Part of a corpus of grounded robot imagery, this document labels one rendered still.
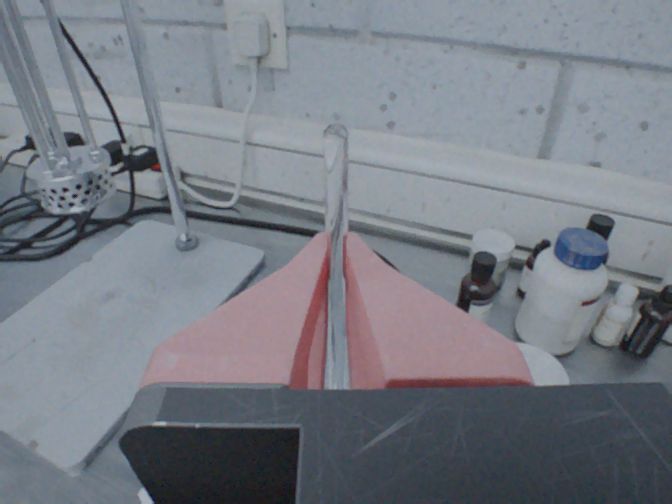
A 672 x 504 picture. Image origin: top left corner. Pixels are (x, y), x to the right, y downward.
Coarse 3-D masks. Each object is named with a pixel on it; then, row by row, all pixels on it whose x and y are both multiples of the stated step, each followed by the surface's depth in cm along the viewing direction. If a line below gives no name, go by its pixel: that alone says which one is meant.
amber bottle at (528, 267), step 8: (544, 240) 44; (536, 248) 44; (544, 248) 44; (528, 256) 46; (536, 256) 45; (528, 264) 45; (528, 272) 46; (520, 280) 47; (528, 280) 46; (520, 288) 47
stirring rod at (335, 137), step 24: (336, 144) 10; (336, 168) 10; (336, 192) 11; (336, 216) 11; (336, 240) 11; (336, 264) 12; (336, 288) 12; (336, 312) 13; (336, 336) 13; (336, 360) 14; (336, 384) 15
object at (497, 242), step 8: (480, 232) 48; (488, 232) 48; (496, 232) 48; (472, 240) 48; (480, 240) 47; (488, 240) 47; (496, 240) 47; (504, 240) 47; (512, 240) 47; (472, 248) 47; (480, 248) 46; (488, 248) 46; (496, 248) 46; (504, 248) 46; (512, 248) 46; (472, 256) 48; (496, 256) 45; (504, 256) 45; (496, 264) 46; (504, 264) 46; (496, 272) 47; (504, 272) 47; (496, 280) 47; (504, 280) 48
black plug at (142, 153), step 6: (132, 150) 65; (138, 150) 65; (144, 150) 65; (150, 150) 65; (132, 156) 63; (138, 156) 63; (144, 156) 63; (150, 156) 64; (156, 156) 65; (132, 162) 63; (138, 162) 62; (144, 162) 63; (150, 162) 64; (156, 162) 65; (120, 168) 62; (126, 168) 62; (138, 168) 63; (144, 168) 63
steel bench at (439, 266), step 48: (0, 192) 67; (96, 240) 56; (240, 240) 56; (288, 240) 56; (384, 240) 56; (432, 240) 56; (0, 288) 49; (432, 288) 49; (0, 432) 34; (0, 480) 31; (48, 480) 31; (96, 480) 31
